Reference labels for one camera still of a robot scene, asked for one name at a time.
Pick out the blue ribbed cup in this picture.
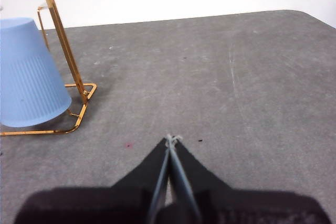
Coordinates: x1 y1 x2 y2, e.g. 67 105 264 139
0 17 72 128

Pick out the gold wire cup rack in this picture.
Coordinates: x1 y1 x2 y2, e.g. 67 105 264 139
0 0 97 137

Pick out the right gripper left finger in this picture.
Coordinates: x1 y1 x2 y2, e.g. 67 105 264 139
14 137 170 224

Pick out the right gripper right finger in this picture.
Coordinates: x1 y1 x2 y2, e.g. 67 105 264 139
170 140 333 224

